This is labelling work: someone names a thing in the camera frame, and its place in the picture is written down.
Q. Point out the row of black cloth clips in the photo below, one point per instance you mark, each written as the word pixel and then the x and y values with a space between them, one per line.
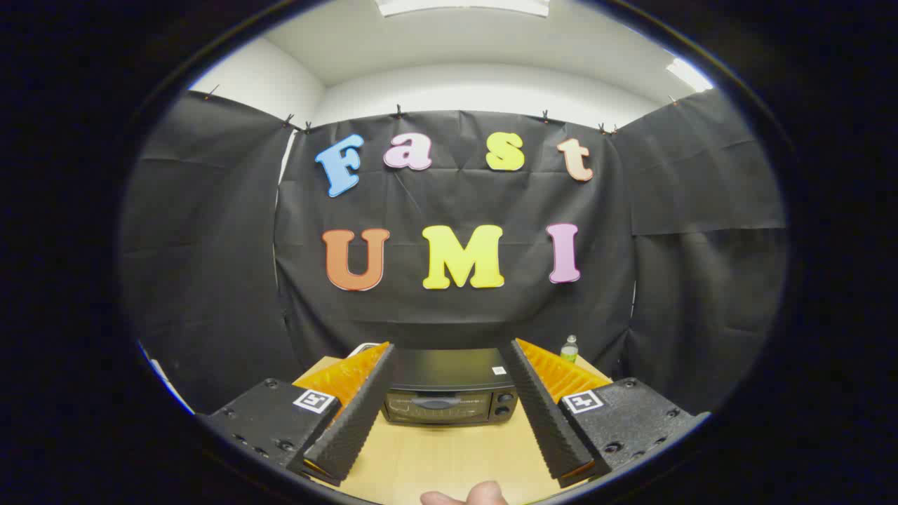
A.
pixel 398 111

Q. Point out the black toaster oven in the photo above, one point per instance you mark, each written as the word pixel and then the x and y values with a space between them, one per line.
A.
pixel 449 372

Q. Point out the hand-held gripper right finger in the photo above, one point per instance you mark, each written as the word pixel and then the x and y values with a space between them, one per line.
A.
pixel 544 421

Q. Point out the white slot toaster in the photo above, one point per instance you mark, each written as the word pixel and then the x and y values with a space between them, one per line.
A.
pixel 361 348

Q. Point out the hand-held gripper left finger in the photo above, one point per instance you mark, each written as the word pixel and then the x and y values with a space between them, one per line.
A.
pixel 351 421

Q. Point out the green label plastic bottle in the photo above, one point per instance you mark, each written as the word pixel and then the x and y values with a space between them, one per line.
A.
pixel 570 351

